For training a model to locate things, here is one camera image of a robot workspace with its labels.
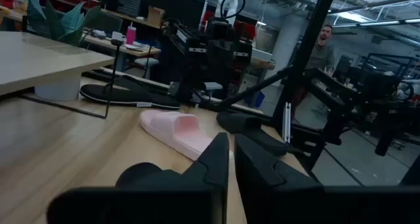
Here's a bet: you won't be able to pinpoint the wooden desk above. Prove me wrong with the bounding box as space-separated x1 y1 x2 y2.
83 35 162 59

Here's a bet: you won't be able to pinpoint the white plant pot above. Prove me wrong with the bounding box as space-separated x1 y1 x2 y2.
34 74 82 102

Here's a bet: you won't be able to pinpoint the ceiling light tube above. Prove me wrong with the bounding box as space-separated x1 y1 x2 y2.
331 18 420 30

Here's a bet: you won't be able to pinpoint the black aluminium rig frame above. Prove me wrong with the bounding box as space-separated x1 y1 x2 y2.
81 0 341 182

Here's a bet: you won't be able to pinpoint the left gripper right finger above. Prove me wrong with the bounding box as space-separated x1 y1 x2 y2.
234 133 420 224

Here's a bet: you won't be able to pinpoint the white mug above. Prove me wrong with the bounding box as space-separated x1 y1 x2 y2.
111 31 127 43

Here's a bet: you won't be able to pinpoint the green snake plant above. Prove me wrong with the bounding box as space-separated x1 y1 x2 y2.
24 0 102 47

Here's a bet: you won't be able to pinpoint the black flip-flop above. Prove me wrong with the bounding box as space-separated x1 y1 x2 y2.
79 76 180 110

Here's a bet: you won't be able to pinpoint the black robot workstation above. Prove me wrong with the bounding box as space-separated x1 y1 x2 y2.
308 52 420 158

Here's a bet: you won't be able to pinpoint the black slide sandal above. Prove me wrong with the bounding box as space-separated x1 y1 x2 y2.
216 111 301 158
115 162 164 187

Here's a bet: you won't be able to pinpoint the cardboard box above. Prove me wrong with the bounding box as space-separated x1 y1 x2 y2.
146 6 166 27

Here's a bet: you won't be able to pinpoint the blue bin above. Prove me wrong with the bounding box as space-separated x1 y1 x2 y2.
244 87 266 109

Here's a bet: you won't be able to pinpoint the pink slide sandal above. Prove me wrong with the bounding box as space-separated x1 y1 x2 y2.
139 109 216 162

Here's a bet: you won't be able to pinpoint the pink tumbler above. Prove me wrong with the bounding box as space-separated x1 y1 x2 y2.
125 22 137 46

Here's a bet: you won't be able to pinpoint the white plastic housing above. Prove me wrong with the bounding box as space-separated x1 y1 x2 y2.
215 0 240 26

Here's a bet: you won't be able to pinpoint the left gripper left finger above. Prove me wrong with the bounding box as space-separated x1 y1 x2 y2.
47 131 230 224

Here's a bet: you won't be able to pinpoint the person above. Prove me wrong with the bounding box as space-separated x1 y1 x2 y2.
293 24 336 113

